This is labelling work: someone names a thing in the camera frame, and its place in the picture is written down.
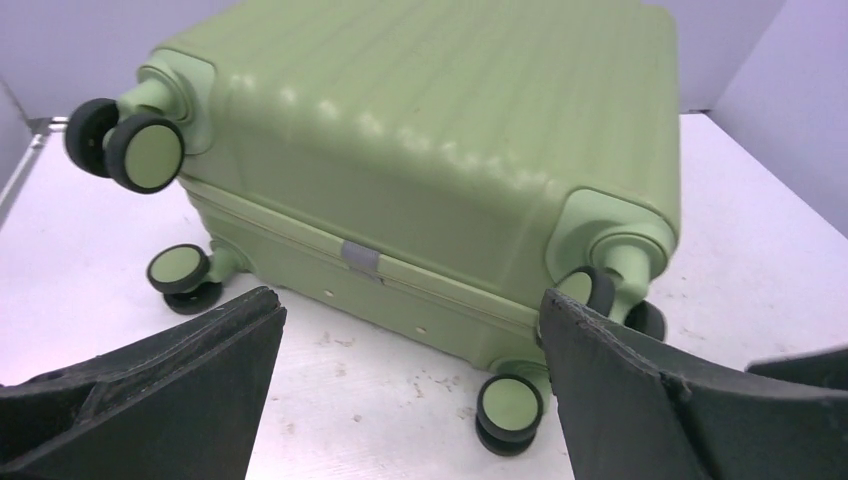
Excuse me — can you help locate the green suitcase with blue lining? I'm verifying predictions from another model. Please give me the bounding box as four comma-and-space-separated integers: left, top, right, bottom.
64, 1, 681, 456

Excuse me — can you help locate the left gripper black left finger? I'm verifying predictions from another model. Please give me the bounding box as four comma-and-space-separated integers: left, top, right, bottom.
1, 287, 286, 479

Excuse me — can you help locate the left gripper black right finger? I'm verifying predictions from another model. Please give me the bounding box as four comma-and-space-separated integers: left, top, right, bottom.
539, 289, 847, 480

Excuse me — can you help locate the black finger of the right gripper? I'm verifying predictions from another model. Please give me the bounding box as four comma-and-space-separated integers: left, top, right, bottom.
745, 347, 847, 391

